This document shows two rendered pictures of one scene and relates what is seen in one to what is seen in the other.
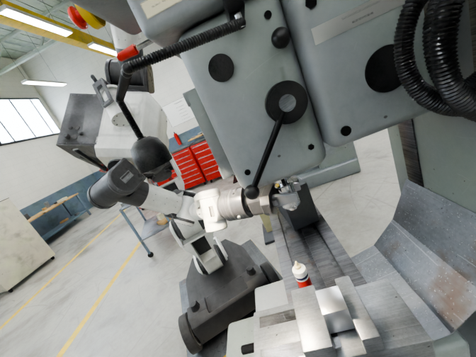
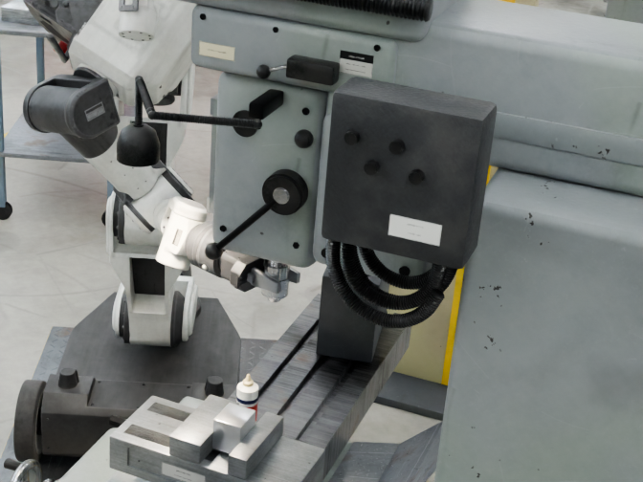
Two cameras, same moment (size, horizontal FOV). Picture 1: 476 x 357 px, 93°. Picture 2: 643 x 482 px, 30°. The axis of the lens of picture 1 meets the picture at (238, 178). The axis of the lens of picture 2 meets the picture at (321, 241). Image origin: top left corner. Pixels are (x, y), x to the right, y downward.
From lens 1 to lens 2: 1.57 m
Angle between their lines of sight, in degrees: 12
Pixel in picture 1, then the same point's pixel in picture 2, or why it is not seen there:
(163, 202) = (122, 172)
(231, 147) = (220, 195)
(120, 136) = (118, 41)
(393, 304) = (299, 465)
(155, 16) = (206, 56)
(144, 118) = (168, 31)
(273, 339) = (152, 425)
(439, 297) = not seen: outside the picture
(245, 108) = (250, 169)
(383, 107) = not seen: hidden behind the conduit
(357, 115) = not seen: hidden behind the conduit
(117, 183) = (77, 117)
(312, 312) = (210, 420)
